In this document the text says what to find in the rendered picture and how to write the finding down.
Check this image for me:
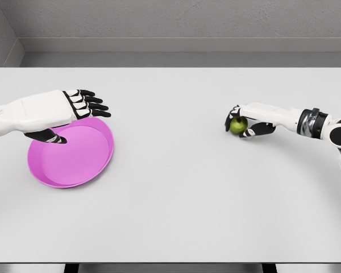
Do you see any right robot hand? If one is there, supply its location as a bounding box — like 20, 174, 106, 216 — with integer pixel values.
224, 102, 286, 139

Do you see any pink plate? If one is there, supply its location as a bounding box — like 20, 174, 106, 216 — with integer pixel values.
27, 116, 115, 189

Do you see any green apple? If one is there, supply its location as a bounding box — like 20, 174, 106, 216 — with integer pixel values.
229, 117, 249, 135

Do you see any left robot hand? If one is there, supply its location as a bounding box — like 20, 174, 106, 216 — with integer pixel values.
13, 89, 112, 145

